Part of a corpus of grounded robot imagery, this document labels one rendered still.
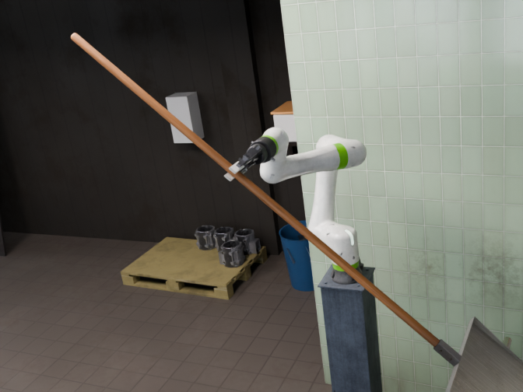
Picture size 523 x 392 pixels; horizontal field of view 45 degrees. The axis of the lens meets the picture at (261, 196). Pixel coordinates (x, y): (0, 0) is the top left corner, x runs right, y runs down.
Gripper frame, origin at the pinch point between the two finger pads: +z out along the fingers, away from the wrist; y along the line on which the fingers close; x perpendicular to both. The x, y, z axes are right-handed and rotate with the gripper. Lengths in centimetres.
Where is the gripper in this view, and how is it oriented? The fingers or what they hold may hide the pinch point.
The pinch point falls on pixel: (234, 171)
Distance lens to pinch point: 224.0
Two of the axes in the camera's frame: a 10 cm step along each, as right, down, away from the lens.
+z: -4.4, 3.8, -8.1
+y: -4.7, 6.7, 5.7
